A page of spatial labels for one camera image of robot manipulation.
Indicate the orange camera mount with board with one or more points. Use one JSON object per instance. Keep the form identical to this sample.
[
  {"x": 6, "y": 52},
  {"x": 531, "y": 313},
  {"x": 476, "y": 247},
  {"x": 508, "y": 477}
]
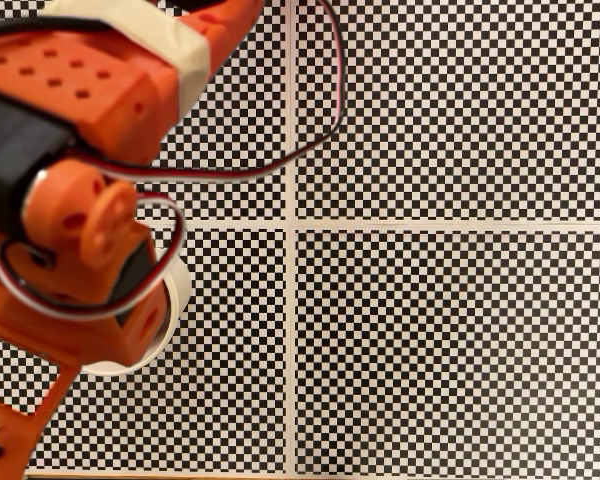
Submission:
[{"x": 15, "y": 440}]

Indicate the cream masking tape band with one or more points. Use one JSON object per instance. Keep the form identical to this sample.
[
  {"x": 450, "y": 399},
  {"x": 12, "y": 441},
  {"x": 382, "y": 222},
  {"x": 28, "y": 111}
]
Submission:
[{"x": 180, "y": 45}]

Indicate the cream paper cup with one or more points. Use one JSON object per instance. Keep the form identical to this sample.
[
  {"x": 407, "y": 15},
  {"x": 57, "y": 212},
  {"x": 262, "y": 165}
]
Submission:
[{"x": 180, "y": 285}]

